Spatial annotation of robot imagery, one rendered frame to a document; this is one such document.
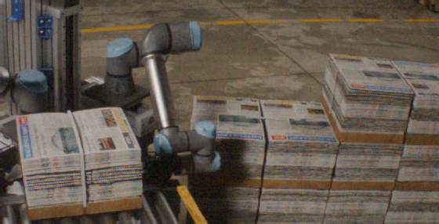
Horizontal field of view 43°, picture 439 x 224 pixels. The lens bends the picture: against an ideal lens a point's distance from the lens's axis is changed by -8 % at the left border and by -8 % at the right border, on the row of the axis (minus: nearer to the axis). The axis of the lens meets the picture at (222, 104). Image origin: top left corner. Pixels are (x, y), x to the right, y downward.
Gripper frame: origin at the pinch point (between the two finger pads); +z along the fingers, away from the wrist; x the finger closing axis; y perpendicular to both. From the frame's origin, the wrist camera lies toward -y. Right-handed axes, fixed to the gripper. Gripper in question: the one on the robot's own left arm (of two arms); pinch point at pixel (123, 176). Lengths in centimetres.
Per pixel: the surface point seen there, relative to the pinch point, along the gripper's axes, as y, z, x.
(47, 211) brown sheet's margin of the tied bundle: 5.3, 30.6, 23.6
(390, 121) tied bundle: 15, -104, 9
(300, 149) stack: 1, -71, -2
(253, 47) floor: -78, -194, -309
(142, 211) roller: 1.3, -0.5, 23.7
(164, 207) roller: 1.7, -8.0, 23.6
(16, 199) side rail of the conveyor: 1.8, 40.3, 10.0
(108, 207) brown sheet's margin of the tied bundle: 4.3, 10.6, 23.5
